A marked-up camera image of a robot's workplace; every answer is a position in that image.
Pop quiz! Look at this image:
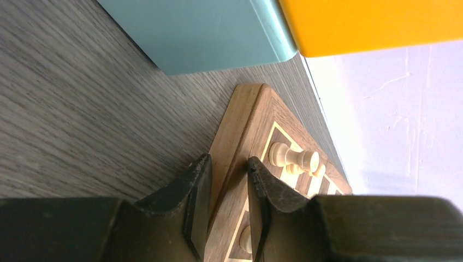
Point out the yellow drawer box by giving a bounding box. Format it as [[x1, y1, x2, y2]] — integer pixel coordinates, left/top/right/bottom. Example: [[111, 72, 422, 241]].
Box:
[[280, 0, 462, 58]]

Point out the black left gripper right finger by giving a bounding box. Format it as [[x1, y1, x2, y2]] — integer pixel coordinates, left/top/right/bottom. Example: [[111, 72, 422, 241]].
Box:
[[247, 157, 337, 261]]

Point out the teal drawer box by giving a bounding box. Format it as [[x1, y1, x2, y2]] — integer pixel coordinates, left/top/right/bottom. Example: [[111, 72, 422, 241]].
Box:
[[100, 0, 297, 75]]

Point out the wooden chess board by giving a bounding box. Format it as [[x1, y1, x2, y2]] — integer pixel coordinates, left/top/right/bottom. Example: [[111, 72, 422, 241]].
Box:
[[204, 84, 352, 261]]

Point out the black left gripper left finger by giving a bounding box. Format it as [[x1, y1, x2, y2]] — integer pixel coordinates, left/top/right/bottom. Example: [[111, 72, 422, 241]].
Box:
[[95, 153, 212, 261]]

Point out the white chess piece near finger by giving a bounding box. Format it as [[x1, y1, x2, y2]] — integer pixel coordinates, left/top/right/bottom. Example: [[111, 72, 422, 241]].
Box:
[[239, 225, 252, 254]]

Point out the white pawn chess piece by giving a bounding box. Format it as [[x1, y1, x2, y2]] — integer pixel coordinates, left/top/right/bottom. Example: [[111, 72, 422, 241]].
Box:
[[286, 163, 327, 178]]

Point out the white rook chess piece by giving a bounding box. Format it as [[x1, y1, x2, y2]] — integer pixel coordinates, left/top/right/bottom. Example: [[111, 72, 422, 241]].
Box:
[[268, 142, 320, 175]]

